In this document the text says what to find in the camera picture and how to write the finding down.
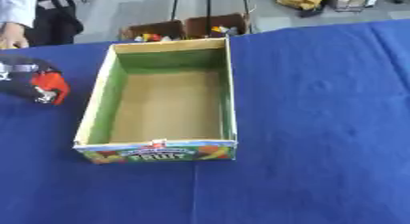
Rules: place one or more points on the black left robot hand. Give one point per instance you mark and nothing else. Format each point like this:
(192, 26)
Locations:
(18, 81)

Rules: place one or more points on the orange block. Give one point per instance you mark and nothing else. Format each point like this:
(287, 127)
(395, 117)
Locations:
(52, 82)

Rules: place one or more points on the brown cardboard box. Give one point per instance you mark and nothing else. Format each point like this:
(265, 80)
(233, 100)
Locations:
(216, 25)
(157, 29)

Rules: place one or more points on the cardboard box with green inside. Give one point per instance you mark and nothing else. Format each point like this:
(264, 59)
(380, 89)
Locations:
(165, 105)

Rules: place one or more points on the person's hand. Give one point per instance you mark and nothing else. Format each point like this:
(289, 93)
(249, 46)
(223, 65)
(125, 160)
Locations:
(12, 35)

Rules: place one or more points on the person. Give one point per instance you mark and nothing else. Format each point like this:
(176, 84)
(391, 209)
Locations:
(32, 14)

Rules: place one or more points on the black tripod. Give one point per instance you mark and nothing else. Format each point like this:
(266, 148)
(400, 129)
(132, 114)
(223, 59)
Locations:
(208, 8)

